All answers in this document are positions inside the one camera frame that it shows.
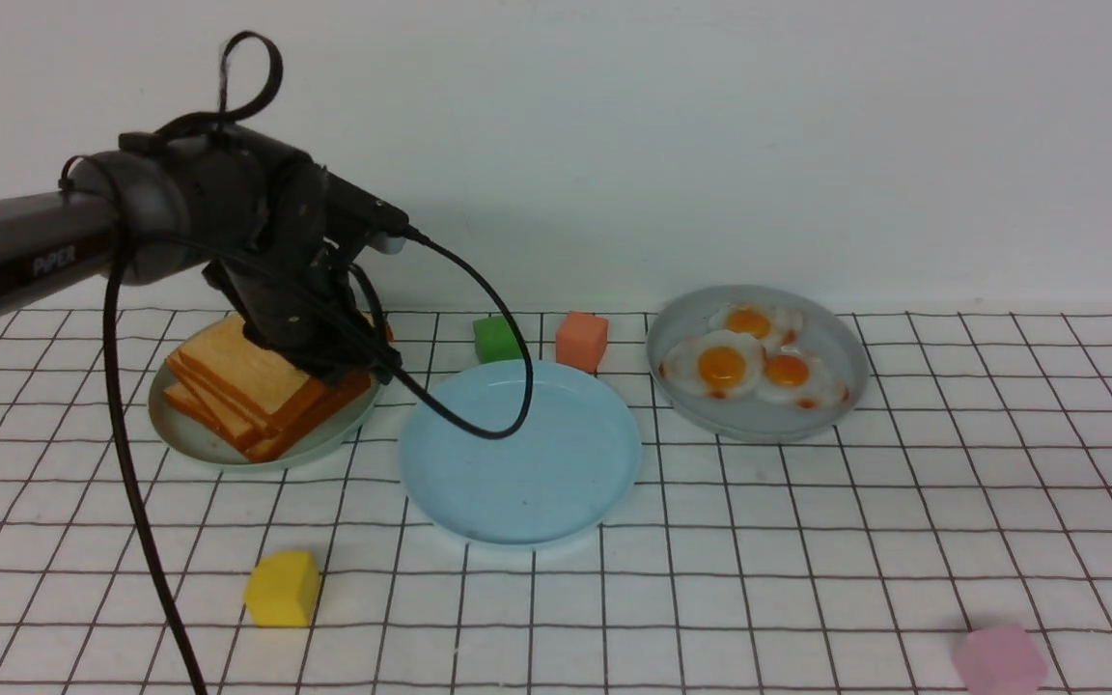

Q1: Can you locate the grey egg plate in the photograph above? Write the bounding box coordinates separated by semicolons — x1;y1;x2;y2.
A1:
646;285;868;443

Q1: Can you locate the salmon foam cube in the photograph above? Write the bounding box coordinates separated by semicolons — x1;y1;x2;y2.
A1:
555;311;610;375

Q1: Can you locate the pink foam block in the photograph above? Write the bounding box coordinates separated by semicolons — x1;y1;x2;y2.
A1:
952;625;1049;694

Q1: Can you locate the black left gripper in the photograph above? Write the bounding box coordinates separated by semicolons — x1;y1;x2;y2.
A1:
203;159;401;383

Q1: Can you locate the light blue centre plate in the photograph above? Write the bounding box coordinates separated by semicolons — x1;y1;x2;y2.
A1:
398;361;643;549

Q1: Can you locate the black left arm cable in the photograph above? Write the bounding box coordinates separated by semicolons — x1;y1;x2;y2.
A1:
59;31;535;695

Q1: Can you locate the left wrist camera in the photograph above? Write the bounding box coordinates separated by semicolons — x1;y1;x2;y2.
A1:
322;173;411;261

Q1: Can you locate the green foam cube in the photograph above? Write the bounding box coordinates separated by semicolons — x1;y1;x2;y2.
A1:
471;314;525;364

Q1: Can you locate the fried egg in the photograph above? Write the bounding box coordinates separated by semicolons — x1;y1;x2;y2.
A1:
708;302;806;351
756;345;851;410
658;329;764;400

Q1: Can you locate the toast slice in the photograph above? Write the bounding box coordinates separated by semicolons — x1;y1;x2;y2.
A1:
166;355;375;436
242;390;374;463
171;314;374;415
162;383;376;454

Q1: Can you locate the green-grey bread plate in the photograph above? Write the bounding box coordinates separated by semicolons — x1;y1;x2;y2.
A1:
149;364;383;471

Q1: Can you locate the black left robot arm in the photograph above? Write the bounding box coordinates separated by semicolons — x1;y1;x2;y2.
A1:
0;126;409;384

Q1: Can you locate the yellow foam block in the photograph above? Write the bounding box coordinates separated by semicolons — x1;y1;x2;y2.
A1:
242;550;321;628

